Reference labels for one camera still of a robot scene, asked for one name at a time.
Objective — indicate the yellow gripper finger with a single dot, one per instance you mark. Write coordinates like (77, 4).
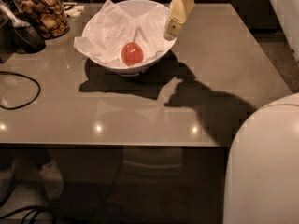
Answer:
(179, 11)

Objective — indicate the red apple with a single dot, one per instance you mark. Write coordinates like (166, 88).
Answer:
(132, 54)

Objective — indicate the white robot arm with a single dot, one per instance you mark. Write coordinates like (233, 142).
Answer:
(237, 121)

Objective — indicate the white tissue paper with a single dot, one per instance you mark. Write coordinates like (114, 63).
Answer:
(107, 34)

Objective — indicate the small white items on table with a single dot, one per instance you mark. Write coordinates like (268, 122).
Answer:
(73, 11)

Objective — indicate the glass jar of dried chips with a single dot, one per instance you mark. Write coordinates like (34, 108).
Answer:
(48, 16)

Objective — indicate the black round appliance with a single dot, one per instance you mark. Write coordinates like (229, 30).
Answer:
(26, 40)

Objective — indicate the white shoe under table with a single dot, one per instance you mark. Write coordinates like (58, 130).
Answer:
(52, 179)

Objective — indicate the white spoon handle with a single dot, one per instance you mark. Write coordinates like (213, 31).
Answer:
(17, 23)

